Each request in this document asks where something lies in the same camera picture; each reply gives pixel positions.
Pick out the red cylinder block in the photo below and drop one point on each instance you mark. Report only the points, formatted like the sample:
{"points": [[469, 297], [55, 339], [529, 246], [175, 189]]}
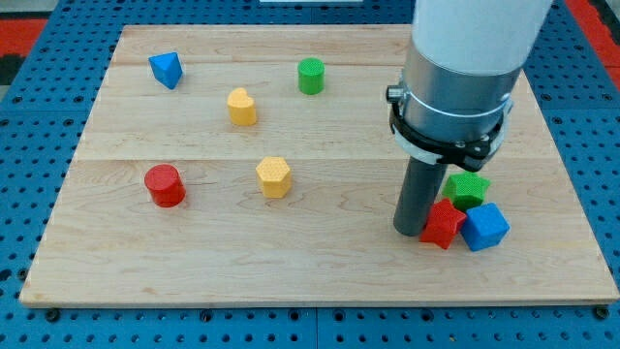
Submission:
{"points": [[164, 185]]}

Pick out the red star block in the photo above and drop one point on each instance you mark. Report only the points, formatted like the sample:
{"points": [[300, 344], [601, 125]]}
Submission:
{"points": [[443, 224]]}

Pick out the green cylinder block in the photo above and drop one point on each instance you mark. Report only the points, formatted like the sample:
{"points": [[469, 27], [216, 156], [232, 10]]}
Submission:
{"points": [[311, 75]]}

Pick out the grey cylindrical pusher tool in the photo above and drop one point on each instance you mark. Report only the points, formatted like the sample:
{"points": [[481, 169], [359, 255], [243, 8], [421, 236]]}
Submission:
{"points": [[419, 190]]}

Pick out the yellow hexagon block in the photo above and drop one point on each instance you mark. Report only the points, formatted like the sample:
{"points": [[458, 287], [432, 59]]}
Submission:
{"points": [[274, 177]]}

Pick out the green star block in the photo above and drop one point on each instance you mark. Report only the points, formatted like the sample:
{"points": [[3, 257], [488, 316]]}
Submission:
{"points": [[466, 190]]}

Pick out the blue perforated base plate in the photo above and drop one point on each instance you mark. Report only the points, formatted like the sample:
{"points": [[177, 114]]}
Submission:
{"points": [[47, 104]]}

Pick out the wooden board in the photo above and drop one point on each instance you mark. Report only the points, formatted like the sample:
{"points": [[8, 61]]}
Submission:
{"points": [[330, 241]]}

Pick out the blue triangle block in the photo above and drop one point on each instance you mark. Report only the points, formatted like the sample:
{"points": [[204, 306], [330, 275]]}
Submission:
{"points": [[166, 69]]}

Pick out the blue cube block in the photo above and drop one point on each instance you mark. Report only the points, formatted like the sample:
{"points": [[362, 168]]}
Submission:
{"points": [[485, 227]]}

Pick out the yellow heart block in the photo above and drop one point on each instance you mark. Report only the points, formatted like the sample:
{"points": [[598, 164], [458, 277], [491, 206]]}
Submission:
{"points": [[242, 108]]}

